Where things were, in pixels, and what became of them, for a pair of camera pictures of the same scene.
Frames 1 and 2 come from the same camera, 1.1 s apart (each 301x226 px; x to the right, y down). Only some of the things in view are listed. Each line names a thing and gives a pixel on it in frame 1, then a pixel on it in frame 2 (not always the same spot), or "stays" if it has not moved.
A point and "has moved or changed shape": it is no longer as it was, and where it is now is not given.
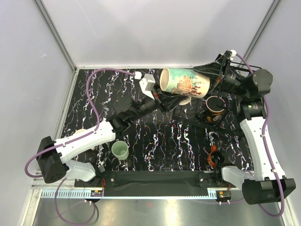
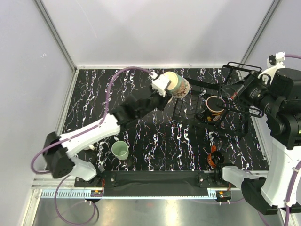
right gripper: (217, 68) → (240, 89)
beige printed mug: (187, 83) has moved or changed shape
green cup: (120, 149) stays
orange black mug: (215, 157) stays
